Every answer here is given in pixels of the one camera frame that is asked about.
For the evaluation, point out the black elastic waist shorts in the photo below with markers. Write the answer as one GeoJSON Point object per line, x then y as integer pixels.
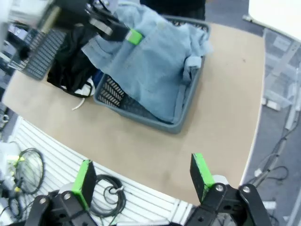
{"type": "Point", "coordinates": [70, 61]}

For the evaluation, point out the white work table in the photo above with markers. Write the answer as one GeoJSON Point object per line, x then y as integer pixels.
{"type": "Point", "coordinates": [275, 14]}

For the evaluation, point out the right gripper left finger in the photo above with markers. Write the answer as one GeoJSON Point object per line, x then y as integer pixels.
{"type": "Point", "coordinates": [83, 183]}

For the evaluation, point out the light blue denim garment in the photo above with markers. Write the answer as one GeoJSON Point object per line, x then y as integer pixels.
{"type": "Point", "coordinates": [150, 66]}

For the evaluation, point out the white garment black trim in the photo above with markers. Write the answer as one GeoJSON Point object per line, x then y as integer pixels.
{"type": "Point", "coordinates": [85, 90]}

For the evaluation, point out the grey plastic lattice basket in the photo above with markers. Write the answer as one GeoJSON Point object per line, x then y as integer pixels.
{"type": "Point", "coordinates": [174, 127]}
{"type": "Point", "coordinates": [40, 56]}

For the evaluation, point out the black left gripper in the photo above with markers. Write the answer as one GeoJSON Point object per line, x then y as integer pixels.
{"type": "Point", "coordinates": [70, 11]}

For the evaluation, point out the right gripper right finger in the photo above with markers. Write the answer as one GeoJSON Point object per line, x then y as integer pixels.
{"type": "Point", "coordinates": [202, 179]}

